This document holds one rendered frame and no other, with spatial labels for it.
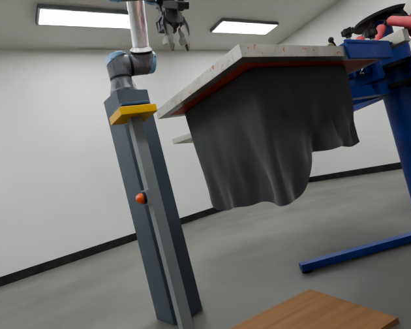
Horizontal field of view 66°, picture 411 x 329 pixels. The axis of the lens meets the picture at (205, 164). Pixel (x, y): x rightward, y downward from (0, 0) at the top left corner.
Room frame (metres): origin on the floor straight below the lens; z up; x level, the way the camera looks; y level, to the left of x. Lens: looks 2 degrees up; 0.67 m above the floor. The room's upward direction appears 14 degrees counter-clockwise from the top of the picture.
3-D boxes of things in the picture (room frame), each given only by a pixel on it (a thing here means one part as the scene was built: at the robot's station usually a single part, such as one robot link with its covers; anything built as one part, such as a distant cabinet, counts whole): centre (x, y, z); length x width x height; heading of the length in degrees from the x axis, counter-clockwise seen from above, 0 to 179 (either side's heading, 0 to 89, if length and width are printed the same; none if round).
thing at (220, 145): (1.13, -0.09, 0.74); 0.45 x 0.03 x 0.43; 33
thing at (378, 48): (1.18, -0.69, 0.98); 0.30 x 0.05 x 0.07; 123
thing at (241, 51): (1.29, -0.34, 0.97); 0.79 x 0.58 x 0.04; 123
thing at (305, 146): (1.08, -0.40, 0.74); 0.46 x 0.04 x 0.42; 123
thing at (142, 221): (1.68, 0.33, 0.60); 0.18 x 0.18 x 1.20; 39
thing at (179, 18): (1.14, 0.00, 1.28); 0.09 x 0.08 x 0.12; 34
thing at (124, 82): (1.68, 0.33, 1.25); 0.15 x 0.15 x 0.10
